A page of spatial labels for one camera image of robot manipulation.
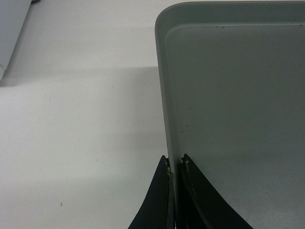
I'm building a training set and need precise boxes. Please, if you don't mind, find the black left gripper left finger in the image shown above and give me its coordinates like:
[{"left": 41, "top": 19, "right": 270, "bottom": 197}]
[{"left": 129, "top": 156, "right": 175, "bottom": 229}]

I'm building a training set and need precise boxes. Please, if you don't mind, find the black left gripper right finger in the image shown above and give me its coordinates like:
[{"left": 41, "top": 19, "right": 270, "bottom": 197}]
[{"left": 181, "top": 154, "right": 252, "bottom": 229}]

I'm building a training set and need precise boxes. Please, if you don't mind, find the white cash register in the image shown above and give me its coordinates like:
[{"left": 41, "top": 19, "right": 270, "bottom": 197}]
[{"left": 0, "top": 0, "right": 31, "bottom": 77}]

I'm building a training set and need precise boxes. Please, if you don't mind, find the grey rectangular serving tray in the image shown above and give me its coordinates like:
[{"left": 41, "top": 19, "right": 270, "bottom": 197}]
[{"left": 155, "top": 0, "right": 305, "bottom": 229}]

